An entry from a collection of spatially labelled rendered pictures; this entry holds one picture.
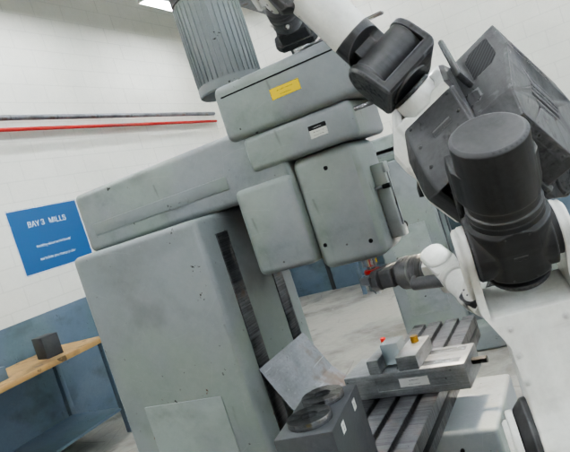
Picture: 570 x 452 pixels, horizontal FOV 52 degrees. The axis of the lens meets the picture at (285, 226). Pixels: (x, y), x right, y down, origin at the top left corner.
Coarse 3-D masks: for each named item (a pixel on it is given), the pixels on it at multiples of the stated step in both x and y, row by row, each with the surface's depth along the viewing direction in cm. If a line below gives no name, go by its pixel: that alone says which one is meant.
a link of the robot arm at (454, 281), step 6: (456, 270) 140; (450, 276) 139; (456, 276) 138; (450, 282) 138; (456, 282) 136; (462, 282) 133; (450, 288) 138; (456, 288) 135; (456, 294) 134; (462, 300) 127; (468, 306) 130; (474, 306) 125; (474, 312) 127
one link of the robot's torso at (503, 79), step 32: (480, 64) 113; (512, 64) 105; (416, 96) 115; (448, 96) 111; (480, 96) 106; (512, 96) 100; (544, 96) 108; (416, 128) 115; (448, 128) 107; (544, 128) 100; (416, 160) 112; (544, 160) 103; (448, 192) 108; (544, 192) 105
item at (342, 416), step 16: (352, 384) 126; (304, 400) 122; (320, 400) 119; (336, 400) 119; (352, 400) 121; (304, 416) 115; (320, 416) 111; (336, 416) 112; (352, 416) 118; (288, 432) 112; (304, 432) 109; (320, 432) 107; (336, 432) 108; (352, 432) 116; (368, 432) 125; (288, 448) 109; (304, 448) 108; (320, 448) 107; (336, 448) 106; (352, 448) 113; (368, 448) 122
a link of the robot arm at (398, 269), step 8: (408, 256) 157; (392, 264) 166; (400, 264) 157; (376, 272) 161; (384, 272) 160; (392, 272) 159; (400, 272) 156; (368, 280) 162; (376, 280) 161; (384, 280) 160; (392, 280) 159; (400, 280) 156; (408, 280) 154; (376, 288) 161; (384, 288) 162; (408, 288) 158
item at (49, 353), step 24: (384, 264) 827; (48, 336) 487; (96, 336) 526; (24, 360) 525; (48, 360) 477; (0, 384) 434; (72, 408) 549; (120, 408) 518; (48, 432) 513; (72, 432) 490
